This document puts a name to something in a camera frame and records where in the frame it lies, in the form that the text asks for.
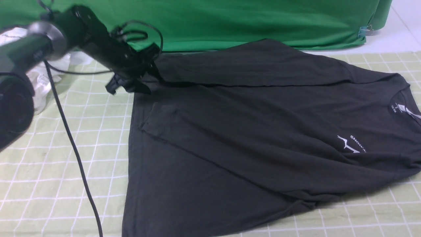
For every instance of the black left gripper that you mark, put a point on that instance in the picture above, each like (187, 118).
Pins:
(114, 51)

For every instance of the dark gray long-sleeved shirt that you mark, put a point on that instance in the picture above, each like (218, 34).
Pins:
(234, 139)

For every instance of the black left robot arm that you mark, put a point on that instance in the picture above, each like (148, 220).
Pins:
(52, 38)

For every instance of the crumpled white shirt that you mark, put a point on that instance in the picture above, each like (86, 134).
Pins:
(38, 75)

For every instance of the light green grid mat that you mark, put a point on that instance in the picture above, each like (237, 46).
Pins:
(42, 192)

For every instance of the green backdrop cloth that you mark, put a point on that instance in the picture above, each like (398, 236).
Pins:
(201, 25)

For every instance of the teal binder clip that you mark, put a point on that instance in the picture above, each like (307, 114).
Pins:
(365, 31)

